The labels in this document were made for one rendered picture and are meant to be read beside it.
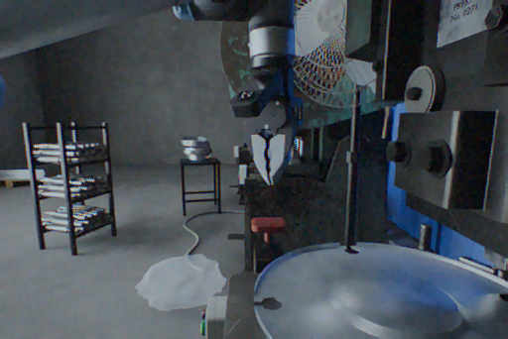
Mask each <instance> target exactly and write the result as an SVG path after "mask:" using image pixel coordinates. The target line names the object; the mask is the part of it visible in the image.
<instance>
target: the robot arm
mask: <svg viewBox="0 0 508 339"><path fill-rule="evenodd" d="M172 7H173V8H174V12H175V14H176V16H177V17H178V18H180V19H186V20H195V21H200V20H208V21H227V22H248V23H249V34H250V43H249V48H250V57H251V58H253V59H252V60H251V68H252V69H254V70H261V71H255V72H254V74H253V75H252V76H251V77H250V78H249V80H248V81H246V82H245V85H243V86H242V87H241V88H240V90H239V91H238V92H237V93H236V94H235V96H234V97H233V98H232V99H230V102H229V104H230V109H231V112H232V114H233V118H244V138H245V142H246V144H247V146H248V148H249V152H250V154H251V157H253V158H254V162H255V164H256V166H257V167H258V169H259V172H260V173H261V174H262V176H264V179H265V181H267V182H268V184H269V185H275V184H276V182H277V181H279V178H280V177H281V176H282V174H283V172H284V168H285V166H286V165H287V164H288V163H289V161H290V160H291V158H292V151H291V146H292V145H293V144H294V141H295V138H296V127H295V122H297V121H298V127H304V123H303V97H294V59H293V57H294V56H295V54H296V32H295V0H0V58H3V57H8V56H14V55H16V54H18V53H22V52H27V51H30V50H32V49H35V48H38V47H44V46H46V45H49V44H52V43H55V42H60V41H63V40H65V39H68V38H73V37H77V36H79V35H82V34H85V33H90V32H93V31H95V30H99V29H101V28H107V27H109V26H112V25H115V24H118V23H123V22H126V21H128V20H131V19H134V18H140V17H142V16H145V15H148V14H150V13H156V12H159V11H162V10H164V9H167V8H172ZM299 105H301V120H299ZM296 106H297V113H298V119H297V116H295V107H296ZM266 129H273V131H274V133H279V135H277V136H276V137H274V138H272V139H271V140H270V146H269V138H268V135H267V133H265V132H264V131H265V130H266ZM269 165H271V170H270V168H269Z"/></svg>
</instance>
